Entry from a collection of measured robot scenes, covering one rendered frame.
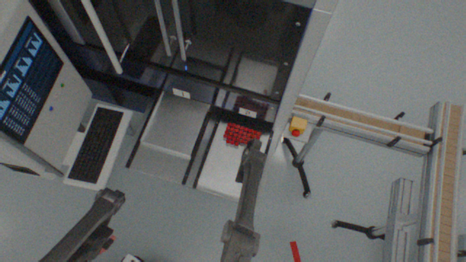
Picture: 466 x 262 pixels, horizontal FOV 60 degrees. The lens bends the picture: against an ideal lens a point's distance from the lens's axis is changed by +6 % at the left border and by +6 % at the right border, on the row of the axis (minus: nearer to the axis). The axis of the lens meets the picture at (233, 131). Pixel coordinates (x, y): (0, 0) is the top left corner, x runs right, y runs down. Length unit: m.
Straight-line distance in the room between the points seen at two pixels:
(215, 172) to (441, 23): 2.59
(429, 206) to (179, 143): 1.20
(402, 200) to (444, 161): 0.40
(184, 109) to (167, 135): 0.17
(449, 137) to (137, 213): 1.93
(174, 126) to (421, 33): 2.44
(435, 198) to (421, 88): 1.55
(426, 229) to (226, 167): 0.92
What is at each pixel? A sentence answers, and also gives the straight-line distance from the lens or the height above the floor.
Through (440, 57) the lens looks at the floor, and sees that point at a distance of 3.67.
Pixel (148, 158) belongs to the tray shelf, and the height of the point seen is 0.88.
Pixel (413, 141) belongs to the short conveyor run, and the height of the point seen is 0.93.
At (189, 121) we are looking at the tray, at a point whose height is 0.88.
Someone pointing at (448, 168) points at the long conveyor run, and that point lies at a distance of 2.12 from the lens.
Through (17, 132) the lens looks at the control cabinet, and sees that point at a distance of 1.73.
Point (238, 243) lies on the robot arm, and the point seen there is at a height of 1.55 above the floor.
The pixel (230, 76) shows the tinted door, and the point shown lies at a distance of 1.61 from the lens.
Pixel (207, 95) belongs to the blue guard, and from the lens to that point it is 1.81.
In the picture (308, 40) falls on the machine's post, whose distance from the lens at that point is 1.29.
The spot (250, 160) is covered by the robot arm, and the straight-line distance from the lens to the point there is 1.36.
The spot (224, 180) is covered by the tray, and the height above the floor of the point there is 0.88.
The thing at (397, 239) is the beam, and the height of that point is 0.54.
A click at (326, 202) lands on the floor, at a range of 2.84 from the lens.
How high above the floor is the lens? 2.68
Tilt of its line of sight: 67 degrees down
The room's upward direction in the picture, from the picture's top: 5 degrees clockwise
